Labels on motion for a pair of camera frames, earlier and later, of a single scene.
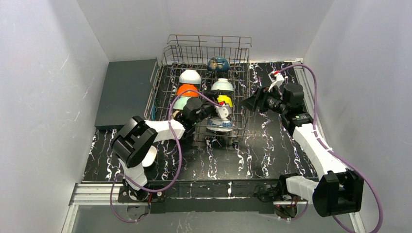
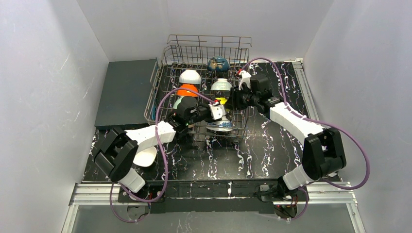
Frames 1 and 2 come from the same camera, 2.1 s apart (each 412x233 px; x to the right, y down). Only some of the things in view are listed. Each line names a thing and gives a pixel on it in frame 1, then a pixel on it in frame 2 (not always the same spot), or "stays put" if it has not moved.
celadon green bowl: (180, 102) stays put
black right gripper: (261, 101) → (240, 99)
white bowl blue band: (190, 76) stays put
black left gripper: (210, 108) stays put
